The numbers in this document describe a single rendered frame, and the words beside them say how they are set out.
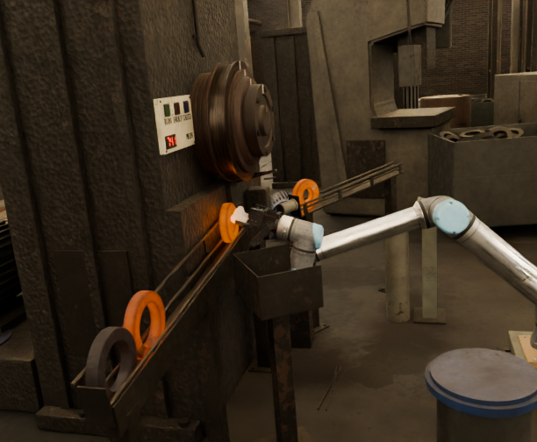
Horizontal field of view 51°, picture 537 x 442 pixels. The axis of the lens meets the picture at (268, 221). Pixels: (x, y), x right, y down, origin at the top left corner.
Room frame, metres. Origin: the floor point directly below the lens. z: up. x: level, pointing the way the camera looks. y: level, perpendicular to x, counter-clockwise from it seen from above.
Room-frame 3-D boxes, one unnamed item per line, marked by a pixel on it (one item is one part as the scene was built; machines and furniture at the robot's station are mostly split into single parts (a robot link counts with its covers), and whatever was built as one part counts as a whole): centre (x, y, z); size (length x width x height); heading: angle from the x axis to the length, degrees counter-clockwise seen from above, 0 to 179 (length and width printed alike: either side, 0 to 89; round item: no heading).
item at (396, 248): (2.74, -0.64, 0.26); 0.12 x 0.12 x 0.52
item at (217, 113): (2.29, 0.09, 1.11); 0.47 x 0.06 x 0.47; 164
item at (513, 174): (4.28, -1.83, 0.39); 1.03 x 0.83 x 0.77; 89
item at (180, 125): (2.00, 0.29, 1.15); 0.26 x 0.02 x 0.18; 164
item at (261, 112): (2.26, 0.00, 1.11); 0.28 x 0.06 x 0.28; 164
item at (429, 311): (2.74, -0.80, 0.31); 0.24 x 0.16 x 0.62; 164
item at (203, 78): (2.31, 0.17, 1.12); 0.47 x 0.10 x 0.47; 164
